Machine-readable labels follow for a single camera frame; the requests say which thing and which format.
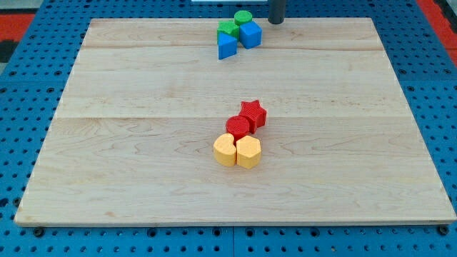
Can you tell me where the red circle block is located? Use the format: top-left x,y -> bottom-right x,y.
226,116 -> 250,142

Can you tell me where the red star block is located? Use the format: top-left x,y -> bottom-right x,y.
239,99 -> 267,133

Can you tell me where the green star block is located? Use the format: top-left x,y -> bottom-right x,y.
216,21 -> 240,41

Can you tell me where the green circle block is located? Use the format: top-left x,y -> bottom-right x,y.
233,10 -> 253,26

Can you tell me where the yellow heart block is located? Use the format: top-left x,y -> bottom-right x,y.
213,133 -> 236,167

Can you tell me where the yellow hexagon block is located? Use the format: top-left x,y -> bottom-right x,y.
236,136 -> 261,168

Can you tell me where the blue triangle block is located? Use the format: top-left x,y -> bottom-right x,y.
218,33 -> 238,60

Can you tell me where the light wooden board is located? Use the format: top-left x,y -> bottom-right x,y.
14,18 -> 456,227

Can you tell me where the blue cube block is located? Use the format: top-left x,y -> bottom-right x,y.
240,21 -> 262,49

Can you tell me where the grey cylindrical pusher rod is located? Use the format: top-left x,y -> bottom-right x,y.
268,0 -> 287,24

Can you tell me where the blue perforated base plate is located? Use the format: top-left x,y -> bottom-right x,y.
1,1 -> 456,256

